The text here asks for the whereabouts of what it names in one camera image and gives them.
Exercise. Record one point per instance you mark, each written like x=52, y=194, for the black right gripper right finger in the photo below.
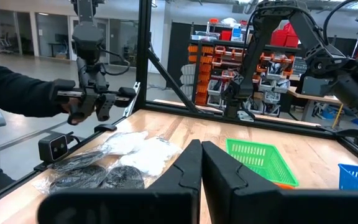
x=235, y=199

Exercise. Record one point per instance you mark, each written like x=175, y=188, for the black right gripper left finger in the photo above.
x=166, y=199

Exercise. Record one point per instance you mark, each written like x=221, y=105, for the bagged black bath sponge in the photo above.
x=79, y=161
x=123, y=178
x=79, y=182

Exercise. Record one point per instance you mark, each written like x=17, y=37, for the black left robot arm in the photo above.
x=315, y=46

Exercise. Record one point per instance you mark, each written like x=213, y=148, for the labelled bag of cotton balls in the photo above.
x=151, y=158

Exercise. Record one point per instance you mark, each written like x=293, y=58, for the green plastic basket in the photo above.
x=259, y=158

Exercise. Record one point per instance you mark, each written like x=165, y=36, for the orange plastic basket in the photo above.
x=283, y=186

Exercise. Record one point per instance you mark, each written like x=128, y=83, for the plain bag of cotton balls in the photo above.
x=126, y=141

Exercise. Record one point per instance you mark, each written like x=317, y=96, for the black table clamp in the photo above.
x=104, y=127

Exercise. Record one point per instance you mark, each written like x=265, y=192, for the blue plastic basket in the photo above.
x=351, y=177

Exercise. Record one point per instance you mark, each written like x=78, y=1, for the wooden workbench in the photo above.
x=309, y=97

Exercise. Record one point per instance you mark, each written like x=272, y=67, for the person's hand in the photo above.
x=68, y=108

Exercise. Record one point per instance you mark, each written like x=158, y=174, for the black storage shelf rack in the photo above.
x=204, y=42

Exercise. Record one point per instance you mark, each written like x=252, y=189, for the small red storage box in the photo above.
x=225, y=35

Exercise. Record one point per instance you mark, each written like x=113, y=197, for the blue white box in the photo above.
x=236, y=32

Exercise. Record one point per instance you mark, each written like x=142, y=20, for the large red storage bins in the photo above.
x=287, y=39

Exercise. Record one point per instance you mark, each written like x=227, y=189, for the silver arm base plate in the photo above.
x=247, y=116

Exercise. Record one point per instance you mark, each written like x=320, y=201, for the silver mounting bracket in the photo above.
x=132, y=101

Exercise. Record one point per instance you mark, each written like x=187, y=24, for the black table-level camera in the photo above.
x=53, y=148

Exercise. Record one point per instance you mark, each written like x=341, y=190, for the black curved frame bracket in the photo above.
x=351, y=135

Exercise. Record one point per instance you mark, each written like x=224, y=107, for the black aluminium table frame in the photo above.
x=144, y=46

